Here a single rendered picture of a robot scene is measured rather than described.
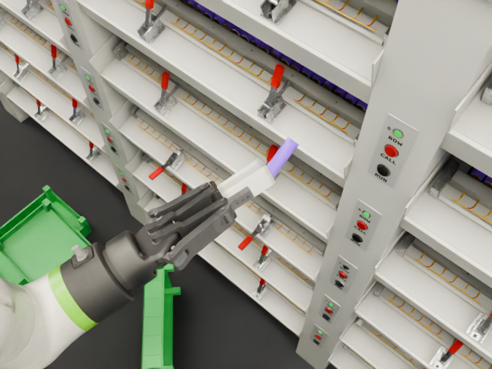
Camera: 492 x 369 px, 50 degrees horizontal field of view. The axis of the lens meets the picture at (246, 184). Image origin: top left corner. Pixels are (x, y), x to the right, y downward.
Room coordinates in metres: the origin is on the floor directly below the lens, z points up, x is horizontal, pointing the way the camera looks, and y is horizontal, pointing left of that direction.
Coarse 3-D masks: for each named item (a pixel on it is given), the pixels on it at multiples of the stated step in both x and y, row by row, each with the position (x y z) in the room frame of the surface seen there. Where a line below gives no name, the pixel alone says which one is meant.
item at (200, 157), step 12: (144, 120) 0.81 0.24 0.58; (156, 120) 0.81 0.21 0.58; (168, 132) 0.77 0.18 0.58; (180, 144) 0.74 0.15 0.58; (192, 156) 0.71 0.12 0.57; (204, 156) 0.70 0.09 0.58; (216, 168) 0.67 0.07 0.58; (252, 204) 0.59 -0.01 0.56; (264, 204) 0.58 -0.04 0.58; (276, 216) 0.55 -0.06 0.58; (288, 216) 0.55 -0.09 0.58; (276, 228) 0.53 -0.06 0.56; (300, 228) 0.52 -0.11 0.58; (312, 240) 0.49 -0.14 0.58
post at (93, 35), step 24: (72, 0) 0.82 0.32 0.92; (96, 24) 0.83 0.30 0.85; (72, 48) 0.86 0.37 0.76; (96, 48) 0.82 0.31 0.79; (96, 72) 0.82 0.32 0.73; (120, 96) 0.84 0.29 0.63; (96, 120) 0.87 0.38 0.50; (120, 144) 0.82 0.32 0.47; (144, 192) 0.83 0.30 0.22; (144, 216) 0.82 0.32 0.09
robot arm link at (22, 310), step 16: (0, 288) 0.21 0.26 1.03; (16, 288) 0.22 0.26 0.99; (0, 304) 0.19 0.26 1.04; (16, 304) 0.20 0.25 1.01; (32, 304) 0.22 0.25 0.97; (0, 320) 0.18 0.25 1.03; (16, 320) 0.18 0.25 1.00; (32, 320) 0.20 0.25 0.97; (0, 336) 0.16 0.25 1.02; (16, 336) 0.17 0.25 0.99; (0, 352) 0.15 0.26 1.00; (16, 352) 0.16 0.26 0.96
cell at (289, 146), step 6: (288, 138) 0.44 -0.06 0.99; (288, 144) 0.43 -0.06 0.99; (294, 144) 0.43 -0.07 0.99; (282, 150) 0.42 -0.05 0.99; (288, 150) 0.42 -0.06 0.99; (294, 150) 0.43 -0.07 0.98; (276, 156) 0.42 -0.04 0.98; (282, 156) 0.42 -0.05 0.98; (288, 156) 0.42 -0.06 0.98; (270, 162) 0.41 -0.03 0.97; (276, 162) 0.41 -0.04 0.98; (282, 162) 0.41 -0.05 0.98; (270, 168) 0.41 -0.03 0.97; (276, 168) 0.41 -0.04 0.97
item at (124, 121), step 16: (128, 112) 0.84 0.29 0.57; (128, 128) 0.81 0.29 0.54; (144, 128) 0.81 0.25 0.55; (144, 144) 0.76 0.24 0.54; (160, 144) 0.76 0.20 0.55; (160, 160) 0.72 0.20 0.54; (192, 160) 0.71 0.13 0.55; (176, 176) 0.69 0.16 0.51; (192, 176) 0.67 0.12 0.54; (208, 176) 0.67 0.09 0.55; (240, 208) 0.59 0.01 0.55; (256, 208) 0.58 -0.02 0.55; (240, 224) 0.55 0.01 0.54; (256, 224) 0.55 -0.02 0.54; (272, 240) 0.51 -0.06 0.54; (288, 240) 0.51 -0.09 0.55; (288, 256) 0.47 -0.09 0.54; (304, 256) 0.47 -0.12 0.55; (320, 256) 0.47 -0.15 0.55; (304, 272) 0.44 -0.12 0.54
